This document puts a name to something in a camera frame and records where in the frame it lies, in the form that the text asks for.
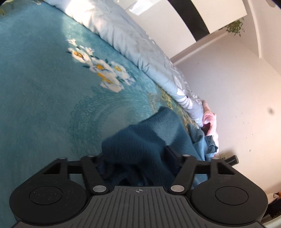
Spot blue fleece jacket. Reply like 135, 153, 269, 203
98, 107, 218, 189

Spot pink garment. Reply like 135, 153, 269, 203
202, 100, 219, 148

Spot teal floral bed blanket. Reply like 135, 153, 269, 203
1, 1, 191, 227

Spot white black glossy wardrobe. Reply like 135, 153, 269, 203
115, 0, 247, 58

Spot light blue floral quilt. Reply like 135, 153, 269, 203
47, 1, 203, 127

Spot green hanging plant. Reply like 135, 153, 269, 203
219, 19, 245, 37

